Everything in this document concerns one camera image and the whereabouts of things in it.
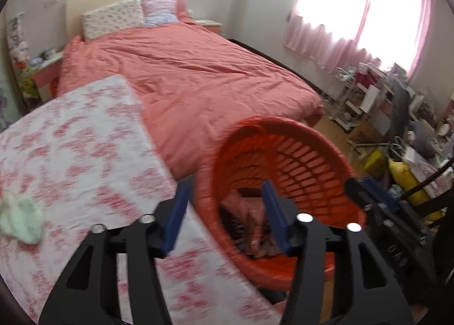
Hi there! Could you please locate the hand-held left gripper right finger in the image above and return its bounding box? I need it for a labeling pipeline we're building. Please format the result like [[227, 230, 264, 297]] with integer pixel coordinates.
[[260, 180, 414, 325]]

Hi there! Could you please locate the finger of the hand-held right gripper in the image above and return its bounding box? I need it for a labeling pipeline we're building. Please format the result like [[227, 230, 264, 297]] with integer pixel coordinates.
[[362, 177, 403, 212], [345, 177, 382, 216]]

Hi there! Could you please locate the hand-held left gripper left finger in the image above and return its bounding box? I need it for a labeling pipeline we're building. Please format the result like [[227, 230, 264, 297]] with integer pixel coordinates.
[[38, 181, 190, 325]]

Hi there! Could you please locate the pink cloth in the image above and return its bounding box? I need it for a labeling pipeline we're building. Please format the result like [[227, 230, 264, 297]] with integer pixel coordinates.
[[222, 192, 270, 237]]

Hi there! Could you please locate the black floral cloth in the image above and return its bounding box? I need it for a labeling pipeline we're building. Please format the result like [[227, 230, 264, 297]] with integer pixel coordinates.
[[227, 219, 282, 258]]

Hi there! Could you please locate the orange plastic laundry basket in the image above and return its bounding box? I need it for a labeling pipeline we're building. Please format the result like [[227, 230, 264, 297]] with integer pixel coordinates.
[[194, 116, 367, 292]]

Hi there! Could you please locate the yellow bag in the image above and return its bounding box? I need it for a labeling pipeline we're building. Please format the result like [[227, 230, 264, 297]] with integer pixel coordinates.
[[388, 158, 431, 207]]

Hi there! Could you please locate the yellow green box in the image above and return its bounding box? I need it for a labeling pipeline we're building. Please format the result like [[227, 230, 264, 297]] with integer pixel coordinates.
[[363, 148, 385, 178]]

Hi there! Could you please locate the cardboard box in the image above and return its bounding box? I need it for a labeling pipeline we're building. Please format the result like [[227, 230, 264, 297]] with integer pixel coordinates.
[[349, 121, 387, 145]]

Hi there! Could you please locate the grey chair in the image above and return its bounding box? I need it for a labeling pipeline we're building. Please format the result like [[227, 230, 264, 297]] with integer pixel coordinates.
[[390, 82, 412, 141]]

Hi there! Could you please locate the white shelf rack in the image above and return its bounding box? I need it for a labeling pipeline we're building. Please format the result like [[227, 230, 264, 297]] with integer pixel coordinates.
[[324, 66, 359, 130]]

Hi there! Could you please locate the cluttered desk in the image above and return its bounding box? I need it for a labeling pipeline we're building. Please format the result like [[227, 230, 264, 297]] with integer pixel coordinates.
[[349, 61, 454, 177]]

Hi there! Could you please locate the pink floral tablecloth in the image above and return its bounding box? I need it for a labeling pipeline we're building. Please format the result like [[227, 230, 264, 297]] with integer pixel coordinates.
[[0, 74, 284, 325]]

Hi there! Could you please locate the light green cloth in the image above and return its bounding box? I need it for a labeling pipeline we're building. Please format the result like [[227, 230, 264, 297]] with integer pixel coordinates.
[[0, 192, 45, 245]]

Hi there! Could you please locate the bed with coral duvet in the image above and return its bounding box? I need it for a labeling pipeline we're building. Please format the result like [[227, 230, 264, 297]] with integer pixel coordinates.
[[57, 22, 324, 180]]

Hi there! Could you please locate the pink curtain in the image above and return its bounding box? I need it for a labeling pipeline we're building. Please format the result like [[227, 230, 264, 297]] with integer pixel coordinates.
[[284, 0, 437, 77]]

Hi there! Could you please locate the pink white nightstand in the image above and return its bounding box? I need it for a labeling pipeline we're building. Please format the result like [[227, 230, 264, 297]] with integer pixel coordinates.
[[30, 52, 64, 100]]

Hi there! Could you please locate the beige nightstand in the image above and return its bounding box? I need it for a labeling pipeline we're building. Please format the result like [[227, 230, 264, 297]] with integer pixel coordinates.
[[193, 19, 224, 37]]

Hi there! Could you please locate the green plush toy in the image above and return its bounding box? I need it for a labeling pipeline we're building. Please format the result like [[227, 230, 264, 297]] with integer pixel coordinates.
[[19, 66, 39, 97]]

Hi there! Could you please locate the striped pillow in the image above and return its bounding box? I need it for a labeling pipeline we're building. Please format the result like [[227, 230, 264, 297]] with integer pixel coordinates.
[[142, 0, 180, 26]]

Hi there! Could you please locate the floral pillow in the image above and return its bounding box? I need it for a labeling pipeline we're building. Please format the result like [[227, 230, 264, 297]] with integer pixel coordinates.
[[81, 0, 145, 41]]

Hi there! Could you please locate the plush toy display case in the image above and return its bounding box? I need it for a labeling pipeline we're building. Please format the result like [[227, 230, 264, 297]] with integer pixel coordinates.
[[7, 15, 31, 99]]

